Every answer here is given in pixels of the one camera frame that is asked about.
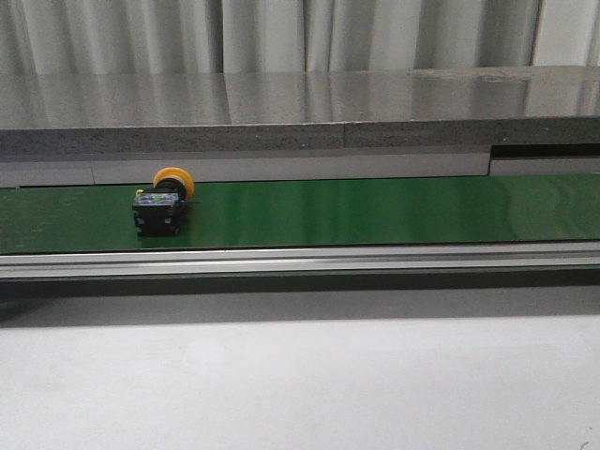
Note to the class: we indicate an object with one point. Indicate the green conveyor belt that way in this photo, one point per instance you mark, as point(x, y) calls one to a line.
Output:
point(311, 213)

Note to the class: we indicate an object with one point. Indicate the grey stone counter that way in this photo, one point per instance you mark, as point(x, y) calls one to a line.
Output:
point(120, 129)

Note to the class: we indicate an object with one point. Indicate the white pleated curtain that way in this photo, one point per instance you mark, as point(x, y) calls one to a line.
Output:
point(155, 37)

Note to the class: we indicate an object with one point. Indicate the yellow push button switch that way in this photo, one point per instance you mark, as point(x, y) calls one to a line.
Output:
point(160, 209)

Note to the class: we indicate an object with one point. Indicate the aluminium conveyor frame rail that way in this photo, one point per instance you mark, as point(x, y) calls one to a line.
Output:
point(200, 262)

